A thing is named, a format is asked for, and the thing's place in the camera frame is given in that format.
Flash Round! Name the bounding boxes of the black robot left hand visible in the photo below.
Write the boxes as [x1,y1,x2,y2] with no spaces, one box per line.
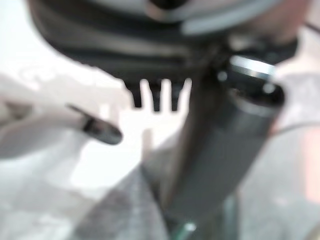
[27,0,301,226]

